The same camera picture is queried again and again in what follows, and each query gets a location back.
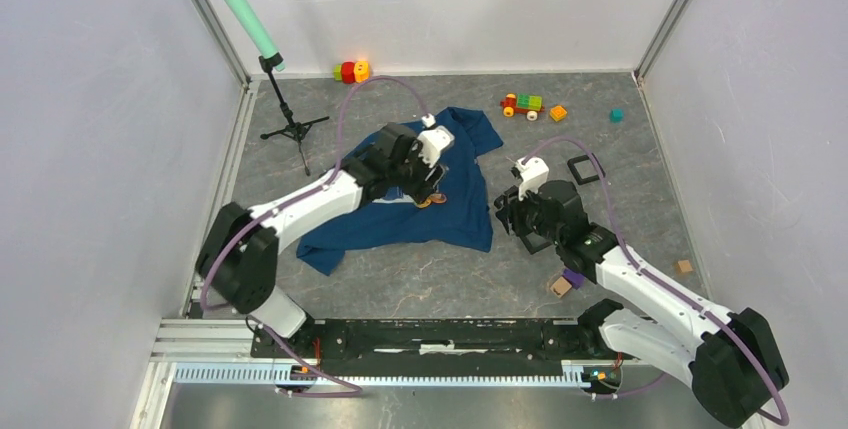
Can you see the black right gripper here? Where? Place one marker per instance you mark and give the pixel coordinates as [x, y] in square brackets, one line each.
[510, 211]

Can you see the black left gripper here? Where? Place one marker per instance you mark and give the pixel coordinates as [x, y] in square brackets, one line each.
[422, 189]

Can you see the blue Mickey Mouse t-shirt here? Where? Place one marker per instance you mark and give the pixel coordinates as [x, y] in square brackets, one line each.
[461, 218]

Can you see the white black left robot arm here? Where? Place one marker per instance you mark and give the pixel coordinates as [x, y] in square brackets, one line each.
[239, 256]

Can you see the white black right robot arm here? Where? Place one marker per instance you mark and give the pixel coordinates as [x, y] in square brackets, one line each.
[729, 360]

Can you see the purple cube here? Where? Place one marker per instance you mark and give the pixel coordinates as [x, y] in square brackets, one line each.
[575, 279]

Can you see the tan wooden cube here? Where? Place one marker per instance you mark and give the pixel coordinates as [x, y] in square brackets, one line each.
[560, 286]

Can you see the red green orange toy blocks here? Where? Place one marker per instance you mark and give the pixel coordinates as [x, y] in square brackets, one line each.
[352, 72]

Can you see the orange toy brick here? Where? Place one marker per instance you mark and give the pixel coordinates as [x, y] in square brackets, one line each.
[558, 113]

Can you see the black tripod microphone stand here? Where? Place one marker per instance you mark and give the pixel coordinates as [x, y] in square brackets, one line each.
[294, 130]

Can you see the colourful toy block train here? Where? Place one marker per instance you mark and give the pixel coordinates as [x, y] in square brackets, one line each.
[531, 106]

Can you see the teal small cube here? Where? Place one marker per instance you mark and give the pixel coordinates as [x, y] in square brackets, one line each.
[616, 115]

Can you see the brown wooden cube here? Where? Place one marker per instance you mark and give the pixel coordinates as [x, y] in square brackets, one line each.
[683, 267]

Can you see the mint green microphone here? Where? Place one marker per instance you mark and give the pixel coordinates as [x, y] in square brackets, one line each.
[240, 7]

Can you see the black square frame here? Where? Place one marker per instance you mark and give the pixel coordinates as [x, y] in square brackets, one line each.
[534, 243]
[585, 169]

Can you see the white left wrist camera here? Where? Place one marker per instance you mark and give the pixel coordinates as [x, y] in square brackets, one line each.
[434, 139]

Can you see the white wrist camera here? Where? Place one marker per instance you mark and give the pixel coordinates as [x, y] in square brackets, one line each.
[532, 173]
[434, 139]

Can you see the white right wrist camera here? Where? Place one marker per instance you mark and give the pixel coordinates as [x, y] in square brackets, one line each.
[532, 173]

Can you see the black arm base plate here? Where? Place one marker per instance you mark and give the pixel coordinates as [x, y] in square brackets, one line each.
[447, 347]

